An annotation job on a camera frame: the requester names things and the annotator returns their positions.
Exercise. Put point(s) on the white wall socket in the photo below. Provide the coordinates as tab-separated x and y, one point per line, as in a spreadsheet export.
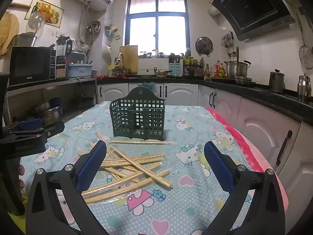
60	34

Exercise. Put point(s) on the yellow container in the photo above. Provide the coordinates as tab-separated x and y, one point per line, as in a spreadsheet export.
112	71

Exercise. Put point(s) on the round wooden board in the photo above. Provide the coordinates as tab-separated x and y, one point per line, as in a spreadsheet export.
8	33

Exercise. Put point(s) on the black wok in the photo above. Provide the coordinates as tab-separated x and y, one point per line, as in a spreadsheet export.
83	101

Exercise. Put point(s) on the steel kettle with lid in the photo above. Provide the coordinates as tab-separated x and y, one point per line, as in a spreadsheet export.
276	82

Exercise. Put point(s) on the hanging kitchen utensils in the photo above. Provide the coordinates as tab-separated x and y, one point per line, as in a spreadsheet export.
227	41

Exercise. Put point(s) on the hanging steel basin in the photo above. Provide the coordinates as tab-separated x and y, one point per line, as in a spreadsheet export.
94	27

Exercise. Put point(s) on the cartoon cat printed blue cloth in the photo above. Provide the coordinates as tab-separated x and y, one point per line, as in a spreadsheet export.
176	200

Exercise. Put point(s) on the blue plastic bag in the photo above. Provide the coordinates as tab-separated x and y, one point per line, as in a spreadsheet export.
150	85

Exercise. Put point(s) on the steel faucet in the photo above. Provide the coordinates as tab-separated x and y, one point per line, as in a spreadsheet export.
120	61

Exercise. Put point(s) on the black range hood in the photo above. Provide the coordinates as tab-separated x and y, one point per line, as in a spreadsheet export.
254	7

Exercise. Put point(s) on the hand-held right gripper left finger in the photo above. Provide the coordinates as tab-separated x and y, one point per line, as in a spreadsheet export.
94	159

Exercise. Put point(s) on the steel bowl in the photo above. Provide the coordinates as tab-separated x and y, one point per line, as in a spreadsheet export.
243	81

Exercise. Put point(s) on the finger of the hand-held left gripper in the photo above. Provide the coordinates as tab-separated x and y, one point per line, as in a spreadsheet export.
55	127
31	124

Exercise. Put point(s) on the bunch of chopsticks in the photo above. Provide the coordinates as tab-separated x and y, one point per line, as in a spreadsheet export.
132	162

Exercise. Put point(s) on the green plastic utensil holder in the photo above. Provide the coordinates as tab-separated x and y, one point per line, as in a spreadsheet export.
137	117

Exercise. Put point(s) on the white kitchen cabinets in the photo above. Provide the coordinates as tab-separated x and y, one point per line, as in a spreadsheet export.
256	132

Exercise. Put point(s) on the spice jar rack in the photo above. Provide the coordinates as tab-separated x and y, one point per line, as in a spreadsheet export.
193	68

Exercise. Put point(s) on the black kitchen countertop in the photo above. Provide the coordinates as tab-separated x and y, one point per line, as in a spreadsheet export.
269	98

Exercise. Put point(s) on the orange cooking oil bottle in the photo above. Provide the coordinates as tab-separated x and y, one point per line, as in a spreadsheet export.
219	70

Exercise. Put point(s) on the black microwave oven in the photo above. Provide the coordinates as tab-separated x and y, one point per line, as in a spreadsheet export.
29	63

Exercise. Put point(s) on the blue framed window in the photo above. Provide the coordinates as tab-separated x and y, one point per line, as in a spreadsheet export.
156	22

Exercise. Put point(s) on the grey metal tub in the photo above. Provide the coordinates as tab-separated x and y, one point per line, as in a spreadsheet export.
24	40

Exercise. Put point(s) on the glass food bowl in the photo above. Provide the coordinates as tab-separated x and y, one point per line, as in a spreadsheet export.
161	74

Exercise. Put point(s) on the wooden cutting board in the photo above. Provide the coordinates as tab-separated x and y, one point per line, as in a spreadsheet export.
129	58

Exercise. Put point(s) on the dark hanging pot lid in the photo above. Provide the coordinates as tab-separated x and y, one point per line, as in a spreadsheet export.
203	45

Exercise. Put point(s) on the steel and glass jar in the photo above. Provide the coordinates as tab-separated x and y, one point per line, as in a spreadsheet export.
303	88

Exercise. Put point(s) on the white exhaust duct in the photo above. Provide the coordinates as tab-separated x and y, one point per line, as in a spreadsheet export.
214	11

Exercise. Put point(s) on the person's left hand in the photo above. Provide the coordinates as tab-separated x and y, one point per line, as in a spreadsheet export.
21	171

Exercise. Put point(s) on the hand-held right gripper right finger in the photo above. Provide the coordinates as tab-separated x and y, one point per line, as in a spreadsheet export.
217	161

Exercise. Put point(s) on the large steel stock pot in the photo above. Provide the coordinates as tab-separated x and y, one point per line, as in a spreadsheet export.
236	69

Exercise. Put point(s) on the light blue dish drainer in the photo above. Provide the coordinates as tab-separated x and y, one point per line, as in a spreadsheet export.
79	69

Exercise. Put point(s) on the light blue knife block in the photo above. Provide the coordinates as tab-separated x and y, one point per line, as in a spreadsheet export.
175	69

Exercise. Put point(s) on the fruit wall picture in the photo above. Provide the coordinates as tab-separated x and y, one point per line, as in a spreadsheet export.
47	11

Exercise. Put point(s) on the blue wall caddy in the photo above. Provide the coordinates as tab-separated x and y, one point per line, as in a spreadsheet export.
112	33

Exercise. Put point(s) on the blender with black base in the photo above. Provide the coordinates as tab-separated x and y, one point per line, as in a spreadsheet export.
62	51

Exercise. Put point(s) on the glass pot lid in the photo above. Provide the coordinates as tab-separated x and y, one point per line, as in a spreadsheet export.
36	20

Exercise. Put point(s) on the steel cooking pot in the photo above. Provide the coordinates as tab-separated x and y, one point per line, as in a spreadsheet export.
50	115

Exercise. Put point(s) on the white plastic bag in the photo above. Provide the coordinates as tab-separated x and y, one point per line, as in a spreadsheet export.
106	52

